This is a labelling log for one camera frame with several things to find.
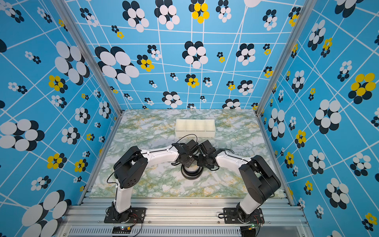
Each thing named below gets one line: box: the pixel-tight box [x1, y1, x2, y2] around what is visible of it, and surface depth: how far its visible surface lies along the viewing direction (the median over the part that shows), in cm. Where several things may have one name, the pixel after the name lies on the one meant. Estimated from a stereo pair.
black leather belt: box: [180, 164, 204, 181], surface depth 88 cm
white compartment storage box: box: [174, 118, 216, 138], surface depth 113 cm
